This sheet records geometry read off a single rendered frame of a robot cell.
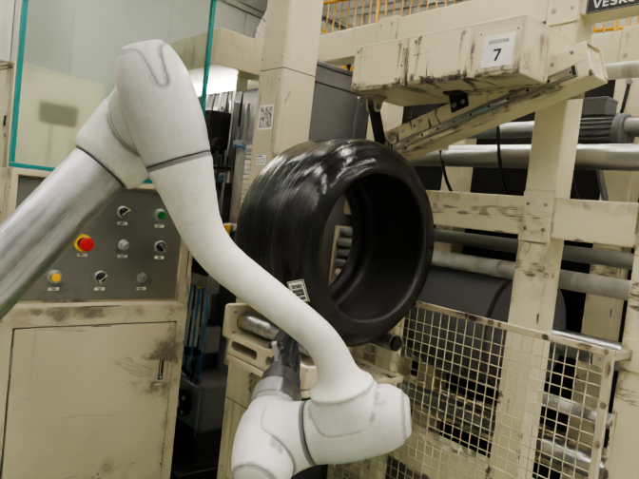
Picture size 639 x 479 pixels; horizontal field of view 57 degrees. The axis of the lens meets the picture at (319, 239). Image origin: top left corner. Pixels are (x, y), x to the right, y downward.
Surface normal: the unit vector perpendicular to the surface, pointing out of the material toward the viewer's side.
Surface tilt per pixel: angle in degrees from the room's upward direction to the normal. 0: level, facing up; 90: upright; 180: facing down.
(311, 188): 69
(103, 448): 89
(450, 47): 90
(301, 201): 75
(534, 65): 90
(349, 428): 90
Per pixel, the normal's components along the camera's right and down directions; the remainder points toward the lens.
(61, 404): 0.65, 0.11
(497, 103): -0.76, -0.05
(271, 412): -0.22, -0.91
